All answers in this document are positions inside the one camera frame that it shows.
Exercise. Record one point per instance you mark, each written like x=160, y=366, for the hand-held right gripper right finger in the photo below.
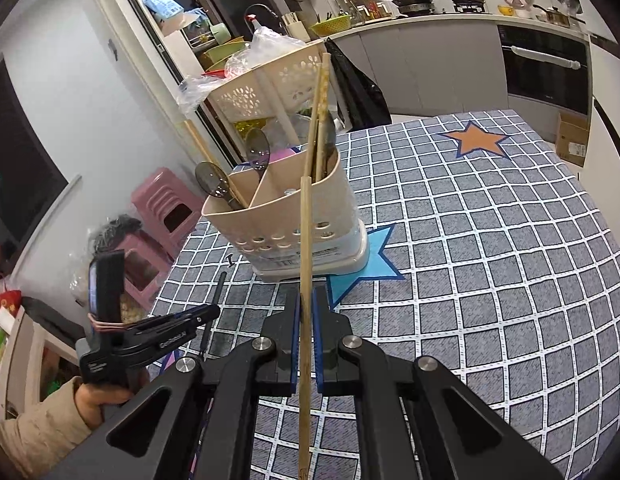
x=324, y=340

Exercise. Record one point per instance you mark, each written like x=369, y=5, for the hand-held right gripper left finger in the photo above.
x=291, y=340

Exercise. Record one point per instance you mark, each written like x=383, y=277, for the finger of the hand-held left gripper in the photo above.
x=170, y=337

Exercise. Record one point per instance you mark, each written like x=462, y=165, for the black thin utensil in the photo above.
x=219, y=287

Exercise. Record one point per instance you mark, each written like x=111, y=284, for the wooden chopstick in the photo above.
x=325, y=120
x=316, y=110
x=305, y=260

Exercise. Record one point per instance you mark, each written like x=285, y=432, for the beige plastic utensil holder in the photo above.
x=285, y=215

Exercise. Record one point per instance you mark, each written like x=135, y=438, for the person's left forearm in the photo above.
x=35, y=430

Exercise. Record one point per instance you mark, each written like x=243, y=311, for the person's left hand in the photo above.
x=90, y=405

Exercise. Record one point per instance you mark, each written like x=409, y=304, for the pink plastic stool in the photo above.
x=140, y=275
x=165, y=205

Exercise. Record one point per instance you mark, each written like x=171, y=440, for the dark cloth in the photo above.
x=50, y=320

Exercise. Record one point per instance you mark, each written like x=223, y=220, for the blue star sticker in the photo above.
x=362, y=272

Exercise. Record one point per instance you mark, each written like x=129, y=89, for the red bag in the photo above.
x=5, y=305

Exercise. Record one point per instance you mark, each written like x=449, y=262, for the long wooden stick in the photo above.
x=210, y=155

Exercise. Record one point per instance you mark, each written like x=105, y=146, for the grey checkered tablecloth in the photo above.
x=490, y=260

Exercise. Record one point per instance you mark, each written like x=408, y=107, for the black plastic bag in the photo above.
x=357, y=95

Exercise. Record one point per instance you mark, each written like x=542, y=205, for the orange star sticker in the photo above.
x=477, y=140

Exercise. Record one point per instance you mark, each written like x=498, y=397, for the green bowls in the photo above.
x=222, y=55

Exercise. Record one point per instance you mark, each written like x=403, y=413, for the beige perforated basket rack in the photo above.
x=285, y=75

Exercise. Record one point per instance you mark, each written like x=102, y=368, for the clear plastic bags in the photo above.
x=260, y=55

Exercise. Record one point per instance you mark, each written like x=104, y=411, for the green cup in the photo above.
x=219, y=32

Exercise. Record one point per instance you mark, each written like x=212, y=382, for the grey kitchen cabinets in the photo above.
x=430, y=70

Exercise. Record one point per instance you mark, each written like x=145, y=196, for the blue packet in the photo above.
x=162, y=5

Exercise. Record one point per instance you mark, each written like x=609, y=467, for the countertop chopstick holder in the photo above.
x=295, y=25

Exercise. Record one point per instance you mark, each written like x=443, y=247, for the green colander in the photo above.
x=332, y=24

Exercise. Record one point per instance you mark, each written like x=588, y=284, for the cardboard box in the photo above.
x=572, y=137

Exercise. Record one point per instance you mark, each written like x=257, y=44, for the black built-in oven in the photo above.
x=545, y=70

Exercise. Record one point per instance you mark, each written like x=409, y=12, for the black wok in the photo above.
x=412, y=0

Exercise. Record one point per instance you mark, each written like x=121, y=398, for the yellow bowl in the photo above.
x=507, y=10

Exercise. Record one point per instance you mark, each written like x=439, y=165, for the small saucepan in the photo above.
x=557, y=15

